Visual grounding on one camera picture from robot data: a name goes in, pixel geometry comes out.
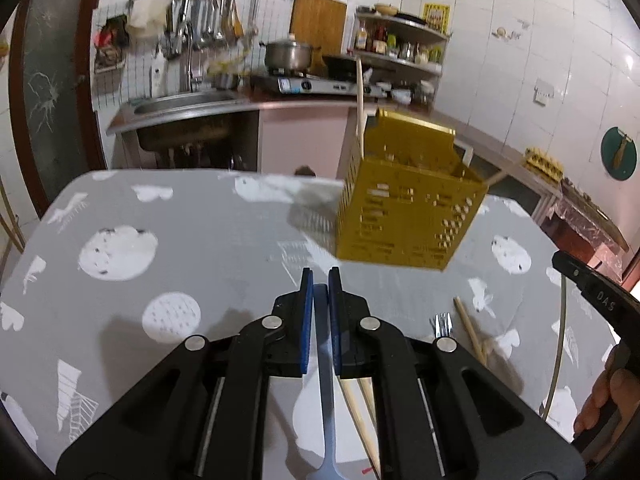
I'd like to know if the green handled steel fork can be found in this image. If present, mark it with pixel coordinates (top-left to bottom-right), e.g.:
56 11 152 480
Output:
431 312 452 339

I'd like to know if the light blue plastic utensil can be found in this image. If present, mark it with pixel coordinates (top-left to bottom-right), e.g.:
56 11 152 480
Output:
307 284 344 480

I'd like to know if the wooden chopstick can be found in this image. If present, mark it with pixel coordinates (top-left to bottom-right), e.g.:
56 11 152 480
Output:
480 339 492 367
356 58 367 158
454 297 487 366
338 379 381 479
357 378 378 426
484 156 527 188

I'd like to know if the steel kitchen sink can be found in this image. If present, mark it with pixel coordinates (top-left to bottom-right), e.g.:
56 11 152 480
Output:
106 90 250 136

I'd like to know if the person's right hand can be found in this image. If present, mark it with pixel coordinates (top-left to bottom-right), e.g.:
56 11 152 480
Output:
574 346 640 441

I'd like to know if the grey patterned tablecloth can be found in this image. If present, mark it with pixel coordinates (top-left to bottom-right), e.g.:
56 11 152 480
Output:
1 170 616 468

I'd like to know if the yellow egg tray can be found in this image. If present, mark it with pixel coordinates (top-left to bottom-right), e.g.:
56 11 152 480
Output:
525 148 564 181

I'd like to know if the yellow perforated utensil holder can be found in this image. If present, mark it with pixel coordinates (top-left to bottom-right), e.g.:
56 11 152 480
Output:
335 108 487 271

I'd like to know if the steel gas stove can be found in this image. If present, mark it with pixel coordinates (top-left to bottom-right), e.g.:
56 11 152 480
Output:
249 71 388 99

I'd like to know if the white soap bottle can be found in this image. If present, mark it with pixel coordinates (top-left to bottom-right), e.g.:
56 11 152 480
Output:
150 46 167 99

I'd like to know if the corner spice shelf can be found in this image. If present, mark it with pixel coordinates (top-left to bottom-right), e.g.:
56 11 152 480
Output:
352 12 449 77

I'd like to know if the black wok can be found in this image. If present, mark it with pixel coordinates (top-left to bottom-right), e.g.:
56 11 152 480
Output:
322 54 396 82

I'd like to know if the steel cooking pot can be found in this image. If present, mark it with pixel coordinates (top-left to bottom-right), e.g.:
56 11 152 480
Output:
259 35 319 73

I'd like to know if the dark wooden glass door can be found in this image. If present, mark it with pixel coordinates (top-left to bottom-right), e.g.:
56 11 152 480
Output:
9 0 106 217

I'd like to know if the rectangular wooden cutting board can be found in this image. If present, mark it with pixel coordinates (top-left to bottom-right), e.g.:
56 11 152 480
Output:
290 0 347 55

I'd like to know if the green round wall plate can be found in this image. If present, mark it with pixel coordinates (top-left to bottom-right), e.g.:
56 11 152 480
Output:
600 127 638 181

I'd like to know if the white wall socket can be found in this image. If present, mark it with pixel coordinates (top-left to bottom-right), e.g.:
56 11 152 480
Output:
534 78 555 106

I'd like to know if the steel wall utensil rack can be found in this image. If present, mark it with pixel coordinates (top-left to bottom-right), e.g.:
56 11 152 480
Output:
126 0 244 58

